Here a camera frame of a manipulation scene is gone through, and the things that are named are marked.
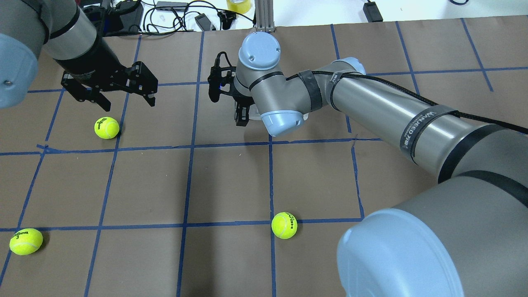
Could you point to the yellow tennis ball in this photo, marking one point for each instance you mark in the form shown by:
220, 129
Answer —
26, 241
106, 128
284, 225

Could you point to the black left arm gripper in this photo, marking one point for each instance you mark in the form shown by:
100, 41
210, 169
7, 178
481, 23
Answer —
94, 57

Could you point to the yellow tape roll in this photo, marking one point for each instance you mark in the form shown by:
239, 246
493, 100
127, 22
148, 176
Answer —
239, 6

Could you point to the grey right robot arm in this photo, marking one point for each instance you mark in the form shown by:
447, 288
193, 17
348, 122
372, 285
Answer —
464, 237

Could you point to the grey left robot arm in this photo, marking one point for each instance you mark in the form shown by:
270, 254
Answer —
64, 32

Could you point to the aluminium frame post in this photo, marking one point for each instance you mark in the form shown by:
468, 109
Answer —
263, 16

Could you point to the black power adapter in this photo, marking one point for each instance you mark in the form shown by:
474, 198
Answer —
372, 12
204, 23

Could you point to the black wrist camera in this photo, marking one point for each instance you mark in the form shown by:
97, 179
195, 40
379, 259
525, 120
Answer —
218, 77

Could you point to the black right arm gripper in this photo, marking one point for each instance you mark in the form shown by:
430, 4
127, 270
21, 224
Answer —
242, 113

